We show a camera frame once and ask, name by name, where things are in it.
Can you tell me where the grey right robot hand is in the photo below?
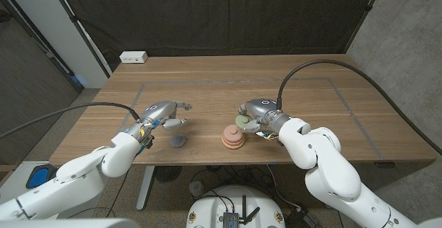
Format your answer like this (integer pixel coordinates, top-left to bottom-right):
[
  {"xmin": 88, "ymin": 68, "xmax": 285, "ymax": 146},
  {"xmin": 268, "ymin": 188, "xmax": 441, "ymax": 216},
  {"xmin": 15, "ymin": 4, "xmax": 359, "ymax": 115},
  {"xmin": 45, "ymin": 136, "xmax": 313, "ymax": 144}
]
[{"xmin": 238, "ymin": 98, "xmax": 293, "ymax": 134}]

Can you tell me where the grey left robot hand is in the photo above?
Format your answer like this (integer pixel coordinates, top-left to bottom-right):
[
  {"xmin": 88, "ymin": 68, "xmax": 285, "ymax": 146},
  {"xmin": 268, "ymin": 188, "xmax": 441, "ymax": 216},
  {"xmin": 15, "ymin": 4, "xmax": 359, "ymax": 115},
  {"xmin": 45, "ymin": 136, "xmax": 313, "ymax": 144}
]
[{"xmin": 124, "ymin": 100, "xmax": 193, "ymax": 143}]

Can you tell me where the green ring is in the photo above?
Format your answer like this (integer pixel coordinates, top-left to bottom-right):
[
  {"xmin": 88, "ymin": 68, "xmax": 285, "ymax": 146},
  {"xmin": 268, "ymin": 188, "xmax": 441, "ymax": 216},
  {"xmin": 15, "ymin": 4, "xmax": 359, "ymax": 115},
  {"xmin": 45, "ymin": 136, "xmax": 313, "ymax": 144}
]
[{"xmin": 235, "ymin": 113, "xmax": 253, "ymax": 130}]

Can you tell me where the light pink ring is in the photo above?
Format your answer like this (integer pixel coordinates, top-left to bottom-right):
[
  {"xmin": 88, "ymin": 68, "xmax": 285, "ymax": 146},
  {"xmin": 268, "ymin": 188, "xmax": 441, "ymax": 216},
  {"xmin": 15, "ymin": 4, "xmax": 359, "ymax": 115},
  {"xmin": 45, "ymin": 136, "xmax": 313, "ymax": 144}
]
[{"xmin": 222, "ymin": 124, "xmax": 245, "ymax": 142}]

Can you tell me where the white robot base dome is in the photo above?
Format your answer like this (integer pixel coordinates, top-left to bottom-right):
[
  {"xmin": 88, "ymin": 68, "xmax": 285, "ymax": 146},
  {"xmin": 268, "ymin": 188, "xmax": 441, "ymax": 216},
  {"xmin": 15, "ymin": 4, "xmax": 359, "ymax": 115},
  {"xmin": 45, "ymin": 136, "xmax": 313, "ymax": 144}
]
[{"xmin": 185, "ymin": 184, "xmax": 287, "ymax": 228}]

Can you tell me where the white power strip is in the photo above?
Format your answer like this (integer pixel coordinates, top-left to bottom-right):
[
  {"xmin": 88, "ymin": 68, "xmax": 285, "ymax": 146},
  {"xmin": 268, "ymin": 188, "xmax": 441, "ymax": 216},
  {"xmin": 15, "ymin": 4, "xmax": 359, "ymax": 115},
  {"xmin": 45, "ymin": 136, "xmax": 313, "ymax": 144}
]
[{"xmin": 119, "ymin": 50, "xmax": 148, "ymax": 64}]

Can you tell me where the black round floor fan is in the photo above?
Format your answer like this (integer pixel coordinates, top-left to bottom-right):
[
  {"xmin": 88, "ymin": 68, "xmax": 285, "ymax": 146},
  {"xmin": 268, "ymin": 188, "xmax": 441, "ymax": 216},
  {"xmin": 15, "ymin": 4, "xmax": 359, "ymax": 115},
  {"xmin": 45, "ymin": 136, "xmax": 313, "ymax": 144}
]
[{"xmin": 154, "ymin": 165, "xmax": 182, "ymax": 183}]

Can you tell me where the white table leg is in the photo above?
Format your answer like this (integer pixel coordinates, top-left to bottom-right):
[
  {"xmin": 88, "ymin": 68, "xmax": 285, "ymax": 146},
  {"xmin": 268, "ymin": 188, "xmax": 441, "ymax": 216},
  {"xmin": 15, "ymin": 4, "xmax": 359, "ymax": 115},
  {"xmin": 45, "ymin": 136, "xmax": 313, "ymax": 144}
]
[{"xmin": 135, "ymin": 165, "xmax": 156, "ymax": 211}]

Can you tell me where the grey round floor object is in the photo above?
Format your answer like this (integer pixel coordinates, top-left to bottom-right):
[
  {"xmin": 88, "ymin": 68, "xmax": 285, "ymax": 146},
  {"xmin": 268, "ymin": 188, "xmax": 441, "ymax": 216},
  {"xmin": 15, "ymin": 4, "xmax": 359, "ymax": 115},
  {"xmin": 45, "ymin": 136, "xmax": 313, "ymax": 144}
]
[{"xmin": 189, "ymin": 180, "xmax": 205, "ymax": 197}]

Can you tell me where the black backdrop curtain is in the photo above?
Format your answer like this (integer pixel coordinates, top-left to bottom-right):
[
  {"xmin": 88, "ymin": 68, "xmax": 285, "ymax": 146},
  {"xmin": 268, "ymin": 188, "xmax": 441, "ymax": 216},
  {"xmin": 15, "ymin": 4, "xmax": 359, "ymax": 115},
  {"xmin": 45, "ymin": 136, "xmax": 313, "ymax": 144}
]
[{"xmin": 53, "ymin": 0, "xmax": 386, "ymax": 72}]

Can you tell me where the black backdrop stand pole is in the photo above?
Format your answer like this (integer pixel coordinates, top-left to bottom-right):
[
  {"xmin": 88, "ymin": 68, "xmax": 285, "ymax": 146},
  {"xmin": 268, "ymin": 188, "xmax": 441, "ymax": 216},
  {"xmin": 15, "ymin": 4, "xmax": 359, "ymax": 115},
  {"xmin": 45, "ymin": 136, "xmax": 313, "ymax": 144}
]
[
  {"xmin": 343, "ymin": 0, "xmax": 387, "ymax": 55},
  {"xmin": 46, "ymin": 0, "xmax": 112, "ymax": 79}
]

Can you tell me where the black power adapter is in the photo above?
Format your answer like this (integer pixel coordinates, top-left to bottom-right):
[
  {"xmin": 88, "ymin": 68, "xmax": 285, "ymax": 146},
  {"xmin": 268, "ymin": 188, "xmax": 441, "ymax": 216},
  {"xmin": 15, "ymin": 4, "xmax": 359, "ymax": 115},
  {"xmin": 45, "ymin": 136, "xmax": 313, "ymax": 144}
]
[{"xmin": 286, "ymin": 207, "xmax": 318, "ymax": 228}]

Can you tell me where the radio box with black antennas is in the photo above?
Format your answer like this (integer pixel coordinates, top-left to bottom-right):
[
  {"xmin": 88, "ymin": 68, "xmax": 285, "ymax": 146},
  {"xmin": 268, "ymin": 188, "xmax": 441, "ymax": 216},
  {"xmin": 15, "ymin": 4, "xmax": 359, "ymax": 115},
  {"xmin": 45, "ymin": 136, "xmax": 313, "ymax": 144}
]
[{"xmin": 222, "ymin": 195, "xmax": 262, "ymax": 228}]

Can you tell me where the blue foot pedal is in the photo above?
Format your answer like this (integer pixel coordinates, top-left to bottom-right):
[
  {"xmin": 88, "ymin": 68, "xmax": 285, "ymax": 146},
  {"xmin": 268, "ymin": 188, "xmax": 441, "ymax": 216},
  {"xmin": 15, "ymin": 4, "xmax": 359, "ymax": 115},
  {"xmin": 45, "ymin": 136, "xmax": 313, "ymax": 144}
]
[{"xmin": 26, "ymin": 164, "xmax": 59, "ymax": 189}]

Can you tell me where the white robot torso edge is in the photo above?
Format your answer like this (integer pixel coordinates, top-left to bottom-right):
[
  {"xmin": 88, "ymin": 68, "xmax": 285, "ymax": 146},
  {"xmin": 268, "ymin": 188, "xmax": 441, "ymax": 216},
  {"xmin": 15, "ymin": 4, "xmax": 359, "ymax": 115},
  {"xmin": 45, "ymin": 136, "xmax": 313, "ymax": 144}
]
[{"xmin": 0, "ymin": 218, "xmax": 141, "ymax": 228}]

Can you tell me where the small dark grey ring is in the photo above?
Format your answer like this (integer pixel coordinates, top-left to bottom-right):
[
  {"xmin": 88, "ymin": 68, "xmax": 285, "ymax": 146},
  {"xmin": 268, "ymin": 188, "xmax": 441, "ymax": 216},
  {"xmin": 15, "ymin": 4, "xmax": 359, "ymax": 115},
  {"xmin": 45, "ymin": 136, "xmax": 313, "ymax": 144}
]
[{"xmin": 170, "ymin": 133, "xmax": 187, "ymax": 149}]

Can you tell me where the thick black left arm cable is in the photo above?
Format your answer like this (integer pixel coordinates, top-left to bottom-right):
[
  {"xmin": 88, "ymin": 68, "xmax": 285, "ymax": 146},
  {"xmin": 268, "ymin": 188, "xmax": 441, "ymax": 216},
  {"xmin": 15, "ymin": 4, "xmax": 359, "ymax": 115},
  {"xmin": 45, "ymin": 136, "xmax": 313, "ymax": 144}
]
[{"xmin": 0, "ymin": 102, "xmax": 142, "ymax": 140}]

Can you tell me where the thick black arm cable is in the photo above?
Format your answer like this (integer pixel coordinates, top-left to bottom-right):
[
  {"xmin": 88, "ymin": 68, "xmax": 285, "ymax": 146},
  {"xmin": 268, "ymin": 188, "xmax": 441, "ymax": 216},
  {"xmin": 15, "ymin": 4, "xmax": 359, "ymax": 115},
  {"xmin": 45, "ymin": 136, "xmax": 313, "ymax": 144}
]
[
  {"xmin": 0, "ymin": 102, "xmax": 142, "ymax": 140},
  {"xmin": 276, "ymin": 59, "xmax": 442, "ymax": 155}
]

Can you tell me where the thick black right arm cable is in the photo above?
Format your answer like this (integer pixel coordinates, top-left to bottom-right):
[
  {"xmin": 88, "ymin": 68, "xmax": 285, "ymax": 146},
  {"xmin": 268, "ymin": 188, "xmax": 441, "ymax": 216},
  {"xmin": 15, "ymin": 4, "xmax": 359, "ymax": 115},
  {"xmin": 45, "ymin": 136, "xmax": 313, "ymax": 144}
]
[{"xmin": 276, "ymin": 59, "xmax": 442, "ymax": 155}]

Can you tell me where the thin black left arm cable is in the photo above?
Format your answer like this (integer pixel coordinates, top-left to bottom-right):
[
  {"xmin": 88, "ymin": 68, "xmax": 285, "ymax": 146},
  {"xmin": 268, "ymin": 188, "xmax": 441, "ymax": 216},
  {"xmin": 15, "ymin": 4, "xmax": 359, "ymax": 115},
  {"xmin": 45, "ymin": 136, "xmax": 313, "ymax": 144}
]
[{"xmin": 106, "ymin": 170, "xmax": 131, "ymax": 219}]

